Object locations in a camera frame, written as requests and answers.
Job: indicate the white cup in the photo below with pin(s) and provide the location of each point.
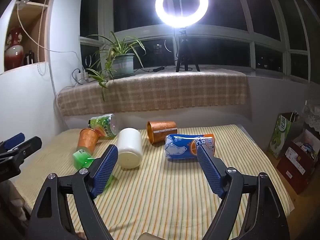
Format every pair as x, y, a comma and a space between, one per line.
130, 147

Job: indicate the white power strip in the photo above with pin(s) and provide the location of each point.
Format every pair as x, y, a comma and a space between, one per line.
81, 76

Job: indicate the copper metal cup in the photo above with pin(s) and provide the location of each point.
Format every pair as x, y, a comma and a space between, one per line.
162, 131

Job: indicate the black bottle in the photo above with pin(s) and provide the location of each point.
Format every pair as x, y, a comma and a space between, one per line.
29, 57

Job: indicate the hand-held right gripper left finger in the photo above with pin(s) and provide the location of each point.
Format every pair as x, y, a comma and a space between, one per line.
106, 165

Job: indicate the wooden shelf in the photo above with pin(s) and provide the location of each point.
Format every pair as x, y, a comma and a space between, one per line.
35, 5

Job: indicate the striped bed sheet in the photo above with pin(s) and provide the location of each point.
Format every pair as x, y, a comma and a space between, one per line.
162, 192

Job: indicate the green label clear bottle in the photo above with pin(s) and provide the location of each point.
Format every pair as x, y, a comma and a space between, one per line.
105, 125

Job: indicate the plaid blanket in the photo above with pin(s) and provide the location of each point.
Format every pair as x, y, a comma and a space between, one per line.
175, 92

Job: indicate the red vase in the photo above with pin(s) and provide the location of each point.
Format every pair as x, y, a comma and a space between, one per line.
15, 50

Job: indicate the green paper bag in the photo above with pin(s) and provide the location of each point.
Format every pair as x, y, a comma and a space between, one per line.
281, 135

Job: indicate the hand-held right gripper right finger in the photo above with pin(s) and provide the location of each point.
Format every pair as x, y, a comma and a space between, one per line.
208, 170

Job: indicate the white window frame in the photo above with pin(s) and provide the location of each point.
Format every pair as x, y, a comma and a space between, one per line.
251, 45

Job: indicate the potted spider plant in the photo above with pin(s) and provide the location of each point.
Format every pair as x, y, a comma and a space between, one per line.
122, 63

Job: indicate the black tripod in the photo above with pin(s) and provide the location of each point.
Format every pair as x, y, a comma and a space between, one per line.
183, 52

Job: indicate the red cardboard box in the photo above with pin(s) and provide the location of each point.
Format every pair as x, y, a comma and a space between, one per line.
295, 167

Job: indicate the green cup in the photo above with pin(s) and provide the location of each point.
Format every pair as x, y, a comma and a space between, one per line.
81, 158

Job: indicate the white lace cloth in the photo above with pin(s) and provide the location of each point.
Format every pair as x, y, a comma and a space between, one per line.
312, 115

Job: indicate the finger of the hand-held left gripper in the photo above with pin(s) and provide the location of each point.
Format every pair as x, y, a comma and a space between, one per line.
13, 140
27, 146

